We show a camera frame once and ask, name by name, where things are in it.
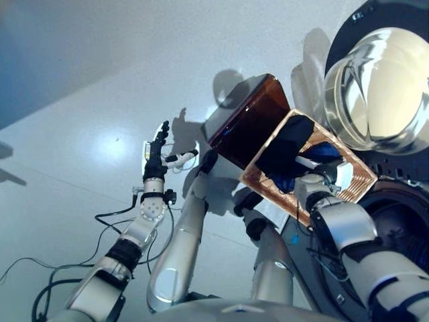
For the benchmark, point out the brown acrylic stand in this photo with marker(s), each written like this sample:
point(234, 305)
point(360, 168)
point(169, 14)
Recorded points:
point(254, 120)

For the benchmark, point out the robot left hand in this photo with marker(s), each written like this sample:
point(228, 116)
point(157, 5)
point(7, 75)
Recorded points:
point(154, 164)

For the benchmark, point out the rectangular wicker laundry basket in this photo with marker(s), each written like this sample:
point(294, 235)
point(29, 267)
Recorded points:
point(355, 181)

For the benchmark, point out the dark grey washing machine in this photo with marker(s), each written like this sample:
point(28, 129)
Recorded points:
point(402, 214)

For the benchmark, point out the large black garment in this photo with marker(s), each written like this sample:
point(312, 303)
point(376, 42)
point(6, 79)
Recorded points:
point(285, 151)

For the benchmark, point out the silver robot right leg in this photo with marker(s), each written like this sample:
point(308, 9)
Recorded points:
point(271, 268)

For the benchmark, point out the grey robot torso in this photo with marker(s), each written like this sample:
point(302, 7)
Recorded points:
point(241, 312)

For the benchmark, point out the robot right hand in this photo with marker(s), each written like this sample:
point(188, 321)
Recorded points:
point(343, 176)

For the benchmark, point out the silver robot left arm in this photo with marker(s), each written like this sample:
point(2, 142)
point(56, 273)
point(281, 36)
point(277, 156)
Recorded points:
point(140, 228)

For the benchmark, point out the silver robot left leg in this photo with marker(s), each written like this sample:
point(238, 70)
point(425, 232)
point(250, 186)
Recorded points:
point(181, 248)

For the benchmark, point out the blue garment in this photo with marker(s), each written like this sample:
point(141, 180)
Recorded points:
point(321, 150)

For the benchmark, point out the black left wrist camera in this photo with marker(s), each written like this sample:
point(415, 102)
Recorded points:
point(171, 197)

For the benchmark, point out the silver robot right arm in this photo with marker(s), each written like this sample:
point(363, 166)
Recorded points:
point(345, 224)

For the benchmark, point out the silver robot leg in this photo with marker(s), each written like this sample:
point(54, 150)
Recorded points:
point(181, 248)
point(271, 268)

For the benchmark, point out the round glass washer door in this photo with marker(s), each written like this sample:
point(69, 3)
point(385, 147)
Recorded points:
point(378, 90)

